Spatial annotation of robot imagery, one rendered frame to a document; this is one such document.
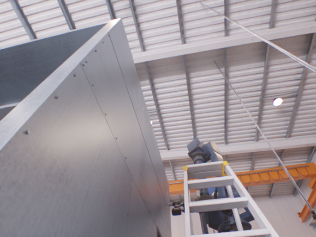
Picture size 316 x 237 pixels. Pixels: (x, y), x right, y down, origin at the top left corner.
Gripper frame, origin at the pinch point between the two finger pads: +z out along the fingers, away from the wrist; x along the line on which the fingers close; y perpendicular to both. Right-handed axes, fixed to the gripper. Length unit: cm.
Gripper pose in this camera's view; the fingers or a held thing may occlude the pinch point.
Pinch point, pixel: (177, 208)
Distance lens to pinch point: 264.3
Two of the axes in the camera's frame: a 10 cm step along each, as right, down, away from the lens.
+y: -1.0, 1.1, -9.9
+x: 1.7, 9.8, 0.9
